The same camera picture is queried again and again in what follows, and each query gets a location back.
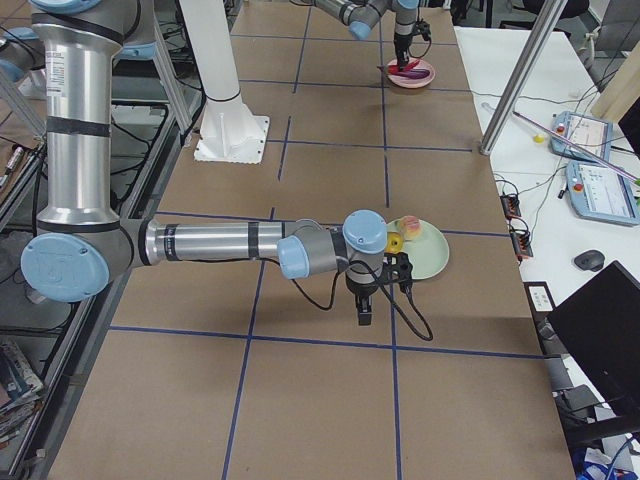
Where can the green pink peach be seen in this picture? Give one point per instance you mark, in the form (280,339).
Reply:
(409,227)

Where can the red chili pepper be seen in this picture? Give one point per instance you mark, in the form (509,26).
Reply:
(399,69)

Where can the teach pendant near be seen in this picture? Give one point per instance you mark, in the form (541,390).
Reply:
(598,193)

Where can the light green plate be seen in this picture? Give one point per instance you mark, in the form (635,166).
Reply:
(427,248)

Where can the teach pendant far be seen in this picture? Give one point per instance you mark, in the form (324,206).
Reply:
(594,135)

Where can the teach pendant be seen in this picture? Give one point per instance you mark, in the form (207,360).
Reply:
(594,135)
(598,193)

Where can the black laptop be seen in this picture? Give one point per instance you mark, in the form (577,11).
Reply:
(599,327)

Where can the reacher grabber stick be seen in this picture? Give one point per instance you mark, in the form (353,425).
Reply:
(619,171)

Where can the aluminium frame post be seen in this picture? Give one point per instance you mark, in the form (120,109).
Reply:
(543,27)

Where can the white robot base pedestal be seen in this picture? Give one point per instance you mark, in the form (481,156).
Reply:
(229,131)

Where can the purple eggplant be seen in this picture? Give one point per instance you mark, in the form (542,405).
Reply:
(416,74)

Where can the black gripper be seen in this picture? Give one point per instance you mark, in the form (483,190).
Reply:
(402,41)
(362,289)

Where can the pink plate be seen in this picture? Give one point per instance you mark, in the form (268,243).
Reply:
(412,84)

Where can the black computer mouse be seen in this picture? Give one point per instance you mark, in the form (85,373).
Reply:
(590,260)

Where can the stack of books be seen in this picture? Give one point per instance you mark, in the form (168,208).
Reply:
(21,390)

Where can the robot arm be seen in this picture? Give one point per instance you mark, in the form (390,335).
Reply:
(82,244)
(360,17)

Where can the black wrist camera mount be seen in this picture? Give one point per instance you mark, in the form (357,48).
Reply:
(397,269)

